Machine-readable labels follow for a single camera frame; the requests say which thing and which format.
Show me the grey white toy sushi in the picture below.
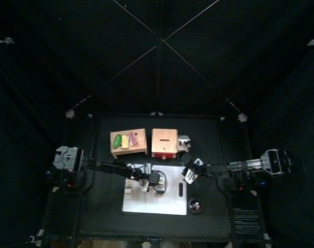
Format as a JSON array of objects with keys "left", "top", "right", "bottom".
[{"left": 154, "top": 181, "right": 168, "bottom": 195}]

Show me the small silver toy appliance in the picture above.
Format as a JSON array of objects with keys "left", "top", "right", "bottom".
[{"left": 177, "top": 134, "right": 193, "bottom": 153}]

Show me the small dark round bowl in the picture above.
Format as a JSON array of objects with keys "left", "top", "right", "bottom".
[{"left": 186, "top": 198, "right": 205, "bottom": 214}]

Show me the wooden box with slot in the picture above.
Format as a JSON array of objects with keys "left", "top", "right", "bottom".
[{"left": 150, "top": 128, "right": 180, "bottom": 160}]

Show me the wooden box with coloured blocks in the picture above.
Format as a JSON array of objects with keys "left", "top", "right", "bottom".
[{"left": 109, "top": 128, "right": 149, "bottom": 160}]

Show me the pink toy block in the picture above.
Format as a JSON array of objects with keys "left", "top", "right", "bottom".
[{"left": 129, "top": 131, "right": 139, "bottom": 147}]

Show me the green toy block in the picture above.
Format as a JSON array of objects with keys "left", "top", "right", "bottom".
[{"left": 113, "top": 135, "right": 125, "bottom": 150}]

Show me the white text label sticker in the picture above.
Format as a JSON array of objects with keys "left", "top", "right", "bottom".
[{"left": 232, "top": 207, "right": 260, "bottom": 237}]

